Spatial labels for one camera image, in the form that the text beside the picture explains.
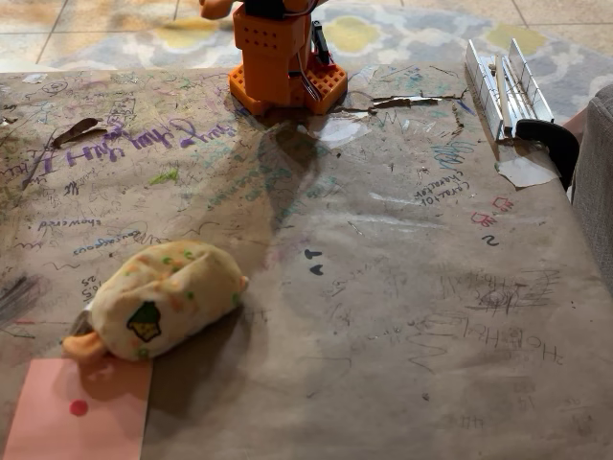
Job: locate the torn paper strip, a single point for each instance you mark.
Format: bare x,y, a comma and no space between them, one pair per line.
407,100

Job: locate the cream cat plush toy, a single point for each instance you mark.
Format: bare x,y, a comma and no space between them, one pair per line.
167,297

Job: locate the scribbled brown paper table cover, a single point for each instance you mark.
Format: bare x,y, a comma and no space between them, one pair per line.
364,287

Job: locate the grey yellow patterned rug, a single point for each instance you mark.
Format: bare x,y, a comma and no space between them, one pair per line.
407,33

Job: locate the orange robot arm with base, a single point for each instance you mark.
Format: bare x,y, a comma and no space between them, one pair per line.
270,57

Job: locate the grey fabric sofa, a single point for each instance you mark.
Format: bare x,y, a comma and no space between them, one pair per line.
596,182

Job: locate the pink paper sheet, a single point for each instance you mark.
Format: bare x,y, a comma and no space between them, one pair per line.
110,421

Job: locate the thin wooden stick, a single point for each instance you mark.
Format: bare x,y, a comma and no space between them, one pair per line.
502,91

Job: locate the aluminium miter box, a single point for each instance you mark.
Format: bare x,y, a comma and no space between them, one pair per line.
515,91

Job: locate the small red round object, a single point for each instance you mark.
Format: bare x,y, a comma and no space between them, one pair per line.
78,407

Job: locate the large black C clamp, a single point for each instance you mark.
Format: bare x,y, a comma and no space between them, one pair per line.
558,139

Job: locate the small black table clamp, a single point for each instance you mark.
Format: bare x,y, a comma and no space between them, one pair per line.
322,45

